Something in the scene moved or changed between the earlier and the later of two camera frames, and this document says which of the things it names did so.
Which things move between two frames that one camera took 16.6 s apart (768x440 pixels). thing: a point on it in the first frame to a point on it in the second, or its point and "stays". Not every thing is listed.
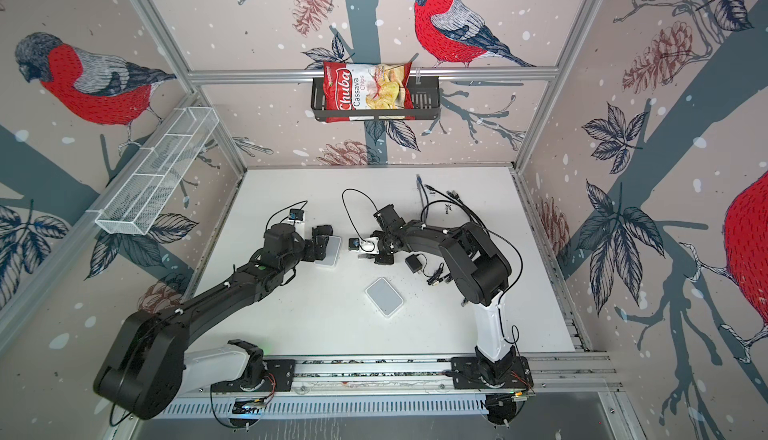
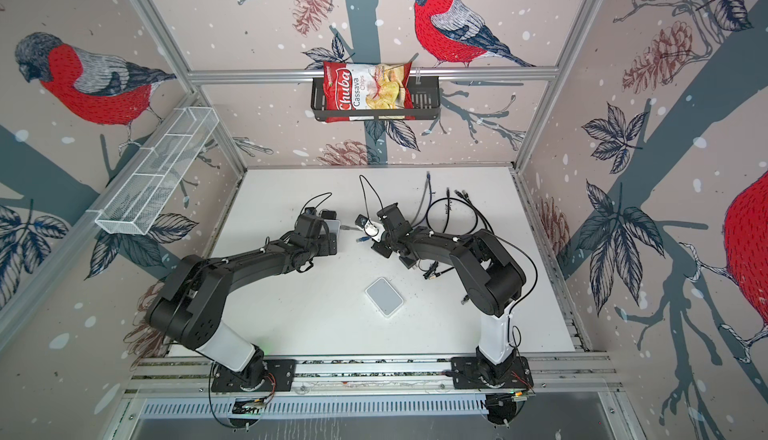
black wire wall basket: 426,104 stays
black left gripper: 313,254 stays
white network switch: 332,254 to 334,227
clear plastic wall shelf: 145,196 stays
